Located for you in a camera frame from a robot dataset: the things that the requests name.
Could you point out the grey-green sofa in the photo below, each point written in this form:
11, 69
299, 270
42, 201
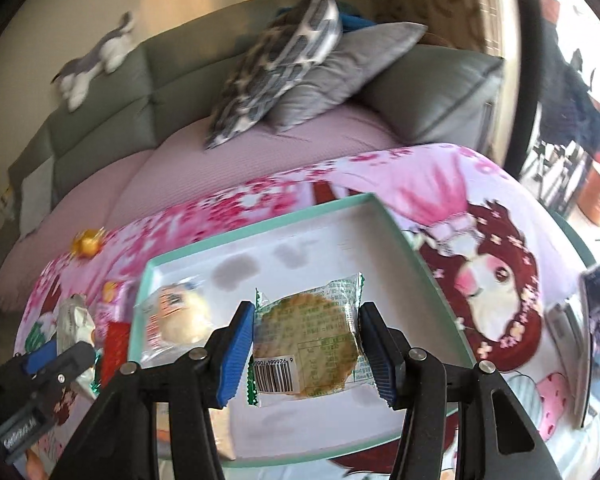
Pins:
430, 90

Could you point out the teal cardboard box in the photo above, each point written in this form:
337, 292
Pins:
305, 240

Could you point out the small bun clear packet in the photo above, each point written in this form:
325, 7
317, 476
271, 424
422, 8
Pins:
180, 325

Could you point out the orange pot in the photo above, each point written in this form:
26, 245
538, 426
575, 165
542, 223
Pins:
596, 192

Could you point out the pink sofa cover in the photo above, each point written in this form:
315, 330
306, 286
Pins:
260, 160

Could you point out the pink printed blanket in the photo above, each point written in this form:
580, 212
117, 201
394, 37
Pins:
485, 270

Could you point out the plain grey pillow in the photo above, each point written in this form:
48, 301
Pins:
340, 75

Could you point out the white snack packet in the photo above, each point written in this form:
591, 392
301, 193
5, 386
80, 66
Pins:
75, 320

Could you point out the black white patterned pillow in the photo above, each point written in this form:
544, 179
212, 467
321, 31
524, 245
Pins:
275, 65

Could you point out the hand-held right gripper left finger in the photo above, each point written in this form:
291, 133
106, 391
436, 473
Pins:
234, 355

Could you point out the round cracker clear packet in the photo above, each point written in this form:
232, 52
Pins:
305, 340

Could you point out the red snack packet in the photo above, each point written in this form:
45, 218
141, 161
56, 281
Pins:
115, 355

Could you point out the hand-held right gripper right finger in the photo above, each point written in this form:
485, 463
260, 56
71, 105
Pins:
377, 360

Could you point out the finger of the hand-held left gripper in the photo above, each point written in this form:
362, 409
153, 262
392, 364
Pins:
39, 360
72, 358

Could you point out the black folding chair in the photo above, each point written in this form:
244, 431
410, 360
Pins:
575, 100

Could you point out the gold wrapped candy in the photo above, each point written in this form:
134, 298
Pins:
86, 245

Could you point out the grey white plush toy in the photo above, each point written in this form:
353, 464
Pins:
105, 52

